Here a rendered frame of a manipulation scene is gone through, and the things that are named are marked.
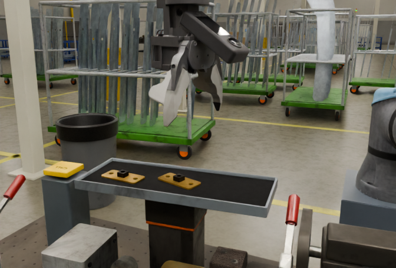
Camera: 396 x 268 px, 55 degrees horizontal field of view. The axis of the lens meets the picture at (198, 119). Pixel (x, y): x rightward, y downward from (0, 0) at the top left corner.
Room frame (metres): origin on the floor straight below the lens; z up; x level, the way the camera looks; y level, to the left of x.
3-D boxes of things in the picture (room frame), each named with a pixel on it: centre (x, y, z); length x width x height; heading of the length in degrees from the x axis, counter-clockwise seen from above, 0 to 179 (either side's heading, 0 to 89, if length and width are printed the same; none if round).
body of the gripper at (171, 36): (0.65, 0.02, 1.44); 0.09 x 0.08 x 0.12; 54
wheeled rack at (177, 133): (4.78, 0.82, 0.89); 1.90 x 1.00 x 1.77; 72
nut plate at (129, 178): (0.71, 0.15, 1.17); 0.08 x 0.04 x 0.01; 63
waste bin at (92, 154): (3.08, 0.92, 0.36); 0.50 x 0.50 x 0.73
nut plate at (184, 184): (0.69, 0.04, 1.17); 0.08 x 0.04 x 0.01; 51
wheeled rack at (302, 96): (6.99, -2.23, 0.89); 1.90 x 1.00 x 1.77; 157
